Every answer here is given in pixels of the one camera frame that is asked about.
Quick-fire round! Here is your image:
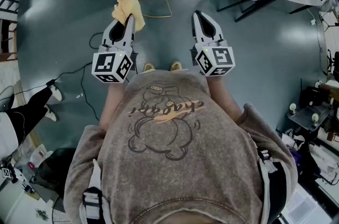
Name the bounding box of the white plastic container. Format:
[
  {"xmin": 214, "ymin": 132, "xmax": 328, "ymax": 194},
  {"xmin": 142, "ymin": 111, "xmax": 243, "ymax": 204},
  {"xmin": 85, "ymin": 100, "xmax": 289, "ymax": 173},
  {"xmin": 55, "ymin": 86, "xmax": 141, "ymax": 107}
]
[{"xmin": 29, "ymin": 144, "xmax": 54, "ymax": 169}]

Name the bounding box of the person's right forearm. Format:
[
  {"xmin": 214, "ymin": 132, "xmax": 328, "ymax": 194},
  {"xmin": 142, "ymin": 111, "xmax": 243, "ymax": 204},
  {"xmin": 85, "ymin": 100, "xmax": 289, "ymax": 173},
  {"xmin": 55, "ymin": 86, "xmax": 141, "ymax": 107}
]
[{"xmin": 208, "ymin": 74, "xmax": 243, "ymax": 123}]

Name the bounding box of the striped backpack strap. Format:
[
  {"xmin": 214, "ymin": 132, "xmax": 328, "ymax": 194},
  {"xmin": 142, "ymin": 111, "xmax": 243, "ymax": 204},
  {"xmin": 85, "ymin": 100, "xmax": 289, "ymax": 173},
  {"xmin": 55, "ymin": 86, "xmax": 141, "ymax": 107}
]
[
  {"xmin": 82, "ymin": 159, "xmax": 113, "ymax": 224},
  {"xmin": 258, "ymin": 148, "xmax": 288, "ymax": 224}
]

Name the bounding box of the white plastic bag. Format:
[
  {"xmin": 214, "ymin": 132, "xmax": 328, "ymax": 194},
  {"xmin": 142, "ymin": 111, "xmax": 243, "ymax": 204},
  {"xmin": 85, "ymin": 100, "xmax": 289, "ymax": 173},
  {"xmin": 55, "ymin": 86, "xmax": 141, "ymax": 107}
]
[{"xmin": 309, "ymin": 143, "xmax": 339, "ymax": 184}]

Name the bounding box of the yellow cloth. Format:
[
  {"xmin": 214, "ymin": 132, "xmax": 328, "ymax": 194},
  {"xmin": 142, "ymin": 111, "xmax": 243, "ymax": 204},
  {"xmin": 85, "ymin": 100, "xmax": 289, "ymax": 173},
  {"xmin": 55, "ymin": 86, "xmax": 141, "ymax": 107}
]
[{"xmin": 111, "ymin": 0, "xmax": 146, "ymax": 33}]

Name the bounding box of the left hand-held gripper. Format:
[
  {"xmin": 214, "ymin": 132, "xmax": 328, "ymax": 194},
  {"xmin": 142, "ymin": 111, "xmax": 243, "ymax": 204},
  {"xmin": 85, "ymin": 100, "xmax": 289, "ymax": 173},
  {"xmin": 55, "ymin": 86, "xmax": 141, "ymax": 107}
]
[{"xmin": 92, "ymin": 14, "xmax": 137, "ymax": 84}]

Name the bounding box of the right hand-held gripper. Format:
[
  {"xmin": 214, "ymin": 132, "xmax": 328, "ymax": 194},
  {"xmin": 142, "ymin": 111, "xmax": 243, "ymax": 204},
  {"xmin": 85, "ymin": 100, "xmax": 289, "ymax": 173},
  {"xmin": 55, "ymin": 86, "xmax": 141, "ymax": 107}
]
[{"xmin": 190, "ymin": 11, "xmax": 236, "ymax": 77}]

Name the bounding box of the small green plant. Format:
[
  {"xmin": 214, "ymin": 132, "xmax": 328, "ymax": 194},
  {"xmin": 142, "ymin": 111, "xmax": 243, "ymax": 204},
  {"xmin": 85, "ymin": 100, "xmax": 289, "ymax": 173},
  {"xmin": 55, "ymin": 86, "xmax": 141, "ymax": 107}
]
[{"xmin": 35, "ymin": 208, "xmax": 50, "ymax": 222}]

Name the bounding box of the black wheeled cart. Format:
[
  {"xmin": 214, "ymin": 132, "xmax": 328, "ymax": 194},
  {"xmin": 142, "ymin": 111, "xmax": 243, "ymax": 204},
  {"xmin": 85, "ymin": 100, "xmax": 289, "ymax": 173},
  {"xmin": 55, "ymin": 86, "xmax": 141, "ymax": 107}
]
[{"xmin": 287, "ymin": 79, "xmax": 339, "ymax": 143}]

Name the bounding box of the person's left forearm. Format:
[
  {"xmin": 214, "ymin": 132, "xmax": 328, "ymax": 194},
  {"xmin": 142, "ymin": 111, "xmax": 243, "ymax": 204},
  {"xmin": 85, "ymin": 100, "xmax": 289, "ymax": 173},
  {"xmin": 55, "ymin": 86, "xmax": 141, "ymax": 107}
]
[{"xmin": 98, "ymin": 81, "xmax": 126, "ymax": 129}]

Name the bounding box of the black-edged white board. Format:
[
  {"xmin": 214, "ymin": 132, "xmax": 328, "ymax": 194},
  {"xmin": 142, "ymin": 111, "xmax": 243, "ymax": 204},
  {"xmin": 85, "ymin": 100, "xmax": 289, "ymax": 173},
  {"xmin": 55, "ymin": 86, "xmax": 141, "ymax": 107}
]
[{"xmin": 281, "ymin": 182, "xmax": 331, "ymax": 224}]

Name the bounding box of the person's brown printed shirt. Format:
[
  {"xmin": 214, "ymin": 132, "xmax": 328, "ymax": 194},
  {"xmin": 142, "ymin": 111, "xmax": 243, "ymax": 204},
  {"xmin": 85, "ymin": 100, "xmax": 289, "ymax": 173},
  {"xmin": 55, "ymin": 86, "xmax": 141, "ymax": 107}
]
[{"xmin": 63, "ymin": 69, "xmax": 298, "ymax": 224}]

